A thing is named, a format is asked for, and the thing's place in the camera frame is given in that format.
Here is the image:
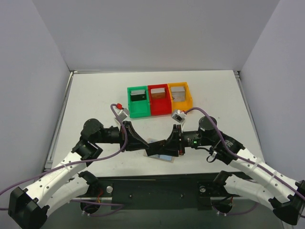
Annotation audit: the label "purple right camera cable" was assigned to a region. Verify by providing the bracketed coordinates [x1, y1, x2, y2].
[182, 107, 305, 217]

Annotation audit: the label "cards in yellow bin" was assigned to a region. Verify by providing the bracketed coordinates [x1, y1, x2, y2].
[170, 86, 186, 102]

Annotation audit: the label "cards in red bin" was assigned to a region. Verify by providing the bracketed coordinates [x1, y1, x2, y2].
[150, 88, 166, 99]

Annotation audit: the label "green plastic bin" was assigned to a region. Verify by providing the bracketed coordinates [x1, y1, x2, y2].
[127, 86, 151, 118]

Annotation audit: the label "red plastic bin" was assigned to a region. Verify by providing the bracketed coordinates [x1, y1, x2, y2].
[148, 84, 172, 116]

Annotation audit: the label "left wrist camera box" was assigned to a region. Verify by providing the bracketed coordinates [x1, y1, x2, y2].
[116, 108, 130, 122]

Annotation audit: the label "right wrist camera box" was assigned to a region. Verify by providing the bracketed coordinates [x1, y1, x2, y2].
[171, 109, 186, 126]

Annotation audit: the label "black credit card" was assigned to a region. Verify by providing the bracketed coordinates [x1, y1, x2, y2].
[146, 140, 166, 154]

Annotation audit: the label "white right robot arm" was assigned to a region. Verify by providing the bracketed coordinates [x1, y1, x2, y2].
[146, 116, 305, 226]

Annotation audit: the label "yellow plastic bin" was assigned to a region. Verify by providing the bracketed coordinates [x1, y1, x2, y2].
[167, 82, 193, 112]

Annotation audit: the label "beige leather card holder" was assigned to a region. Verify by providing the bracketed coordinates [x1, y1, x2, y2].
[143, 138, 174, 163]

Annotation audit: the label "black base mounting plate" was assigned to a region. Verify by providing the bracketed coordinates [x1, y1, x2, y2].
[82, 173, 231, 210]

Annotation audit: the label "black cards in green bin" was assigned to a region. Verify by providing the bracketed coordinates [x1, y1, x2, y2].
[130, 89, 147, 102]

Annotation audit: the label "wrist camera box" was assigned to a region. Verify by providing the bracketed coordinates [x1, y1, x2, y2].
[171, 109, 186, 126]
[116, 108, 130, 122]

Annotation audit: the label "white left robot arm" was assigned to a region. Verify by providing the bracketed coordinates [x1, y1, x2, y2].
[8, 118, 149, 229]

